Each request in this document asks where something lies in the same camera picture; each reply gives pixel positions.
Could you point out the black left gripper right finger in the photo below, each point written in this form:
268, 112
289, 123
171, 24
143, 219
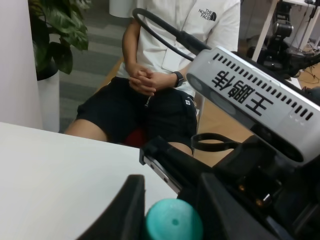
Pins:
222, 216

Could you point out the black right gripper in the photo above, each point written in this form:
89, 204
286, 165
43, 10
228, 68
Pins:
283, 196

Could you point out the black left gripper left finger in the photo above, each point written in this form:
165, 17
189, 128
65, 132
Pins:
123, 219

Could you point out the test tube with teal cap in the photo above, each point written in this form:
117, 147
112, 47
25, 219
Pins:
172, 219

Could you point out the seated person white shirt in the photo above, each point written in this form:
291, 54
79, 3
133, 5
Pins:
143, 93

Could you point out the black robot background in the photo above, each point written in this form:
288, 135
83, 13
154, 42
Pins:
277, 55

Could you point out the black smartwatch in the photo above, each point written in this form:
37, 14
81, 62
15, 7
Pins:
179, 79

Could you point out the white plant pot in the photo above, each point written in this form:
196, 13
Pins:
49, 99

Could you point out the white desk leg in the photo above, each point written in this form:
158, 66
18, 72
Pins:
264, 30

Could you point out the green potted plant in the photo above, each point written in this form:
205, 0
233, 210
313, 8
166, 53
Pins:
56, 26

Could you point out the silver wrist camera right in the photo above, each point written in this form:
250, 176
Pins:
277, 112

